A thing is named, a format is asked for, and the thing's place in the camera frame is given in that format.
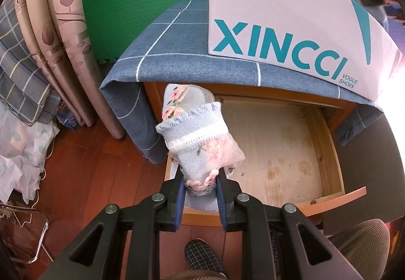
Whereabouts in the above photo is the blue checked cloth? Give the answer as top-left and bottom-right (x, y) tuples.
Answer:
(99, 0), (385, 165)

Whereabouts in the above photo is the wooden drawer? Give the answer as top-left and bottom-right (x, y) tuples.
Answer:
(165, 95), (368, 227)

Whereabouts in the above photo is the person's left leg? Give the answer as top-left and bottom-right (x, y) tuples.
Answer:
(165, 270), (230, 280)

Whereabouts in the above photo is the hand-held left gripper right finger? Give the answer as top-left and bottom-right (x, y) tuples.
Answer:
(216, 172), (364, 280)

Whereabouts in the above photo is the blue packet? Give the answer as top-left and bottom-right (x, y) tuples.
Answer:
(56, 103), (79, 130)

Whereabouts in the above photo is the beige leaf print curtain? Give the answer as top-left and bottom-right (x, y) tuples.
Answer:
(9, 0), (125, 139)

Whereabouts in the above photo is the person's leg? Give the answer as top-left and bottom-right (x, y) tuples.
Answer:
(165, 270), (230, 280)
(327, 218), (391, 280)

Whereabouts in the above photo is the light blue floral lace garment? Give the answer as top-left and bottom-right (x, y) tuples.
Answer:
(155, 84), (247, 212)

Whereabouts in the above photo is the dark plaid slipper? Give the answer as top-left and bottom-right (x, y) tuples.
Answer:
(184, 238), (228, 277)

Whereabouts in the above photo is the grey plaid blanket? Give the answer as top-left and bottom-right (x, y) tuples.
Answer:
(0, 0), (62, 125)

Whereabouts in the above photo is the white floral cloth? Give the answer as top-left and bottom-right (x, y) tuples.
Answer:
(0, 106), (60, 205)

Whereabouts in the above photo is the white cable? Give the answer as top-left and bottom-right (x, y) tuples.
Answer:
(13, 137), (56, 263)

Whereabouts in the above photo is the chrome tube frame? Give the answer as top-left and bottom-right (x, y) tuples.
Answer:
(0, 202), (49, 265)

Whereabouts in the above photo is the person's right leg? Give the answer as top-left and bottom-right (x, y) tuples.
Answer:
(327, 218), (391, 280)

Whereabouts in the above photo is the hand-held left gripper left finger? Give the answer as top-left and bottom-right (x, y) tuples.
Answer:
(38, 169), (187, 280)

